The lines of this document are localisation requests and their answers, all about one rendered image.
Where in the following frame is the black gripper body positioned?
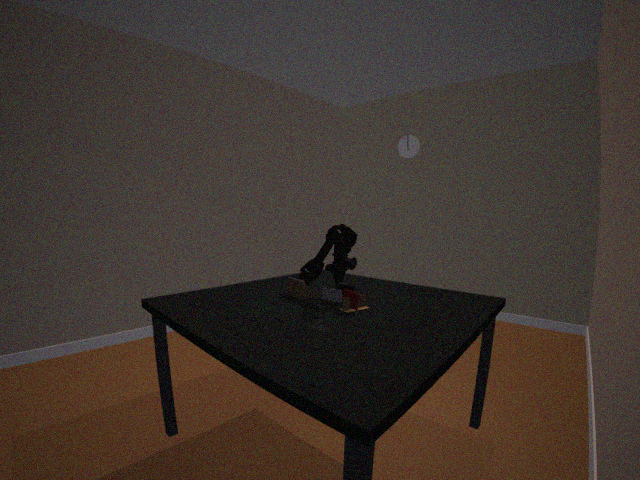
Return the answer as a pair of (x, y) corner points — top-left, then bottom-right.
(325, 251), (347, 272)

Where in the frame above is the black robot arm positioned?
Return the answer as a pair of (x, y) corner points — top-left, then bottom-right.
(297, 224), (358, 286)

